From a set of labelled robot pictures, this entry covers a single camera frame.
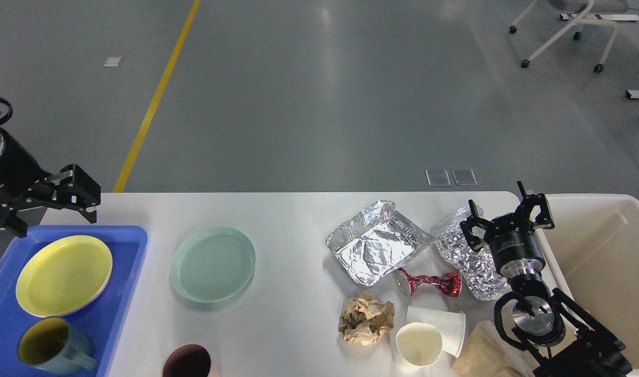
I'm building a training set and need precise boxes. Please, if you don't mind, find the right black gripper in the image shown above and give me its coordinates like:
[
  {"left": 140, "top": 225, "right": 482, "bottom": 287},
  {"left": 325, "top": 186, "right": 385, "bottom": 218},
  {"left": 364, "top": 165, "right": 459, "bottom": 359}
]
[{"left": 460, "top": 181, "right": 556, "bottom": 278}]

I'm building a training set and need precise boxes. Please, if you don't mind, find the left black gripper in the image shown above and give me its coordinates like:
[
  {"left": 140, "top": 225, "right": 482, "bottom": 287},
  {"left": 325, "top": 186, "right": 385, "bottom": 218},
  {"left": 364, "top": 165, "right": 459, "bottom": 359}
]
[{"left": 0, "top": 129, "right": 102, "bottom": 238}]

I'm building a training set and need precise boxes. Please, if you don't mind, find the dark teal mug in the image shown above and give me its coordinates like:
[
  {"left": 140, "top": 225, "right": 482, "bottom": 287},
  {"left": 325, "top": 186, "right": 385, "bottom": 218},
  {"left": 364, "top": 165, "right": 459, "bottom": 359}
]
[{"left": 16, "top": 316, "right": 99, "bottom": 375}]

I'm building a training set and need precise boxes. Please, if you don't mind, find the mint green plate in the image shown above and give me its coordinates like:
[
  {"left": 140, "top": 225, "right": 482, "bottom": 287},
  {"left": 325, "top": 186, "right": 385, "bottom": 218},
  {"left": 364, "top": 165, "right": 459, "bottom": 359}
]
[{"left": 170, "top": 227, "right": 256, "bottom": 304}]

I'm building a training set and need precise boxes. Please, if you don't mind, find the pink ribbed mug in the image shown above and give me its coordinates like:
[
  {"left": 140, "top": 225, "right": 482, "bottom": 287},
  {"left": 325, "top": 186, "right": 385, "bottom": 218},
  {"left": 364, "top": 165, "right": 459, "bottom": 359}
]
[{"left": 161, "top": 343, "right": 212, "bottom": 376}]

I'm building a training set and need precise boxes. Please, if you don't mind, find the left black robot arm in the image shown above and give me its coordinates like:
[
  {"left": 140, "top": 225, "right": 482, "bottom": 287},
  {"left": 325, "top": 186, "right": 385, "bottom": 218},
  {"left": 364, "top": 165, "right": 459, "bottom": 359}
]
[{"left": 0, "top": 98, "right": 101, "bottom": 238}]

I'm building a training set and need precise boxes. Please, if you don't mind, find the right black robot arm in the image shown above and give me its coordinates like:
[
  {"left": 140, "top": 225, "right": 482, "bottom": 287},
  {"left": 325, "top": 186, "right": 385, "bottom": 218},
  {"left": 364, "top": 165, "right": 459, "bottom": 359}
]
[{"left": 460, "top": 182, "right": 633, "bottom": 376}]

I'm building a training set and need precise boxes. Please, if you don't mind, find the crumpled aluminium foil sheet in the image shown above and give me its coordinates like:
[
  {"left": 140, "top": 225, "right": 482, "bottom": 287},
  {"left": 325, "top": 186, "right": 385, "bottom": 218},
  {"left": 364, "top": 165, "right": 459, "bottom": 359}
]
[{"left": 430, "top": 207, "right": 507, "bottom": 301}]

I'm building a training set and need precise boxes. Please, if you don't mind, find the right floor plate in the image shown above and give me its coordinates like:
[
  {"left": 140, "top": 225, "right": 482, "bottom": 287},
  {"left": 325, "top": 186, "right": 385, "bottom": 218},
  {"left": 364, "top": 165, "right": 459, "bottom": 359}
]
[{"left": 452, "top": 169, "right": 479, "bottom": 186}]

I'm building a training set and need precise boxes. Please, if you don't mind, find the floor plate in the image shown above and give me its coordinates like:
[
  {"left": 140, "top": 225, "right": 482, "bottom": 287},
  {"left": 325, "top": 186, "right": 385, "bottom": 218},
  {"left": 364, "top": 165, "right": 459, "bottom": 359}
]
[
  {"left": 452, "top": 169, "right": 479, "bottom": 186},
  {"left": 425, "top": 169, "right": 452, "bottom": 187}
]

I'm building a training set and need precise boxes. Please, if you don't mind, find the yellow plate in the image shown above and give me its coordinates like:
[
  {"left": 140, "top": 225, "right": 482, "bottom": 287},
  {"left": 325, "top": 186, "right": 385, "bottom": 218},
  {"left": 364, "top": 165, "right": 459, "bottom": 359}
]
[{"left": 15, "top": 235, "right": 114, "bottom": 318}]

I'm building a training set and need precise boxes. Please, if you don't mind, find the crushed red can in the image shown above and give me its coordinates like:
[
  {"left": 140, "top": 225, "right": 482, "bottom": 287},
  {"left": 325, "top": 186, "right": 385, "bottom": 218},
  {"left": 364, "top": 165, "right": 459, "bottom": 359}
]
[{"left": 393, "top": 268, "right": 463, "bottom": 297}]

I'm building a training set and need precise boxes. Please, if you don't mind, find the beige plastic bin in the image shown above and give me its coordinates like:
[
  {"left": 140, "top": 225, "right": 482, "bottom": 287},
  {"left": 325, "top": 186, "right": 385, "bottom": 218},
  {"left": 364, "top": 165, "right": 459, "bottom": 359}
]
[{"left": 537, "top": 194, "right": 639, "bottom": 376}]

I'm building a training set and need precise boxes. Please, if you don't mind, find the left floor plate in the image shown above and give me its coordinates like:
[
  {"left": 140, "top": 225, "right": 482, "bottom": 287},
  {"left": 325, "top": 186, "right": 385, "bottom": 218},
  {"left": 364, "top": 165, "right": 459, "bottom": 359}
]
[{"left": 425, "top": 169, "right": 452, "bottom": 187}]

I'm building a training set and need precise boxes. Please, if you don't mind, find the lying white paper cup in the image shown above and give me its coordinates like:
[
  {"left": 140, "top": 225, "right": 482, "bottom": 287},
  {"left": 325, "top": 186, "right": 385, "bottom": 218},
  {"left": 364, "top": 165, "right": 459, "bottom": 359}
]
[{"left": 406, "top": 306, "right": 467, "bottom": 358}]

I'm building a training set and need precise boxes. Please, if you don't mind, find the blue plastic tray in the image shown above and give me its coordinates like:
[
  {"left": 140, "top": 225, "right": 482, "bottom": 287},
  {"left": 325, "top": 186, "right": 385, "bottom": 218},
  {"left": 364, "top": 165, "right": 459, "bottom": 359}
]
[{"left": 0, "top": 225, "right": 148, "bottom": 376}]

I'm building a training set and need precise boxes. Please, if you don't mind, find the brown paper bag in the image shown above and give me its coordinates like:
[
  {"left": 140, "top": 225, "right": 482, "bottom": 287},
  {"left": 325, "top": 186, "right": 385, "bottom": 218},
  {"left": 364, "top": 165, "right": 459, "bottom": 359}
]
[{"left": 451, "top": 320, "right": 526, "bottom": 376}]

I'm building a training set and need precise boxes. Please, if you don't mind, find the square aluminium foil tray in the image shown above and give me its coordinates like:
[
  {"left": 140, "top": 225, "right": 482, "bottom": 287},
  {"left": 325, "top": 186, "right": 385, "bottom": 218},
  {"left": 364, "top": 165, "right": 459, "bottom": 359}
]
[{"left": 326, "top": 200, "right": 432, "bottom": 288}]

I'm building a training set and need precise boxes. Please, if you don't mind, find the white floor label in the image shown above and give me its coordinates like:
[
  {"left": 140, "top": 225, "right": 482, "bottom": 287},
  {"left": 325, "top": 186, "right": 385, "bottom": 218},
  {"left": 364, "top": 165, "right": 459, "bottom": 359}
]
[{"left": 103, "top": 57, "right": 123, "bottom": 68}]

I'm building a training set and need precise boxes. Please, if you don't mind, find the crumpled brown paper ball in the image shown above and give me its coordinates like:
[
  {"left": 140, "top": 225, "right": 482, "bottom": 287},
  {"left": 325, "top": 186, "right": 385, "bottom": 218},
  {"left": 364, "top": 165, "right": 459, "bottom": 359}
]
[{"left": 338, "top": 294, "right": 395, "bottom": 346}]

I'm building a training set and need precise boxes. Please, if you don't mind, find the white rolling chair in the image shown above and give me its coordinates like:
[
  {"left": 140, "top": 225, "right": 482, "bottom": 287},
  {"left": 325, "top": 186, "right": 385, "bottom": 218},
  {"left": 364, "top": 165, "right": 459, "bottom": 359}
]
[{"left": 520, "top": 1, "right": 629, "bottom": 72}]

